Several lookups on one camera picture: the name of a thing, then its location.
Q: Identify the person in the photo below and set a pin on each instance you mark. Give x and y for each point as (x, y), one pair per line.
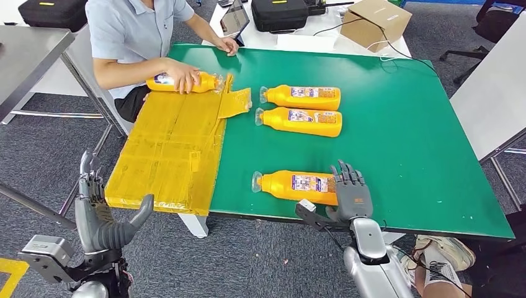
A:
(435, 279)
(123, 37)

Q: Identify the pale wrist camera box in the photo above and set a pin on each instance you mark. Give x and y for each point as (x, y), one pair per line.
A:
(312, 214)
(45, 255)

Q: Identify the black tablet on stand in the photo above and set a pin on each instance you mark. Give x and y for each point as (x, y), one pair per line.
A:
(234, 18)

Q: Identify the yellow floor marking tape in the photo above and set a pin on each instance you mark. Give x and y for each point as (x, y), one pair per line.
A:
(8, 271)

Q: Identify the orange detergent bottle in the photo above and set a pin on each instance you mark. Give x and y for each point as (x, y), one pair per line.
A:
(281, 98)
(275, 189)
(158, 86)
(277, 123)

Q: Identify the green table mat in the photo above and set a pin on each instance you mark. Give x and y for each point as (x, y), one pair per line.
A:
(390, 144)

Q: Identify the yellow taped cardboard sheet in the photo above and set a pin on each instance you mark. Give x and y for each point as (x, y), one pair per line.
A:
(164, 156)

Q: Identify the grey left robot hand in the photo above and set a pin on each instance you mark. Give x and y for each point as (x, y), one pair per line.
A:
(98, 230)

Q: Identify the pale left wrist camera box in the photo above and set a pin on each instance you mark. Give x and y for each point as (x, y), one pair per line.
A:
(45, 255)

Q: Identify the person's right hand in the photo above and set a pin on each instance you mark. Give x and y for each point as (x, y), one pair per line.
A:
(183, 76)

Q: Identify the steel table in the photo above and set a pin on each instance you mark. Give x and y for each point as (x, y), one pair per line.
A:
(24, 53)

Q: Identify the brown cardboard box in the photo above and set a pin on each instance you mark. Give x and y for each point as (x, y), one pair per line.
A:
(372, 22)

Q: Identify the pale grey table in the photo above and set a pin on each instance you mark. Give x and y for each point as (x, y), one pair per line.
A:
(493, 90)

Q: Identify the black office chair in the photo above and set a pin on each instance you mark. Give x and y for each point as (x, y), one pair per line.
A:
(491, 24)

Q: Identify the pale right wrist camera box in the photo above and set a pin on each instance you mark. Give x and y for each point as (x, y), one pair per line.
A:
(312, 214)

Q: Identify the black carrying case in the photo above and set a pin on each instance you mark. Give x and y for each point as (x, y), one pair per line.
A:
(279, 14)
(53, 14)

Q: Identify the white table leg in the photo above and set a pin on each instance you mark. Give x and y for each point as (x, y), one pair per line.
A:
(394, 237)
(191, 226)

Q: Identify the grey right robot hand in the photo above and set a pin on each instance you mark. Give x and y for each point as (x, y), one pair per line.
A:
(353, 197)

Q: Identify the person's left hand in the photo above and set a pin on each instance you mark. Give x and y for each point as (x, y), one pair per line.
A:
(228, 45)

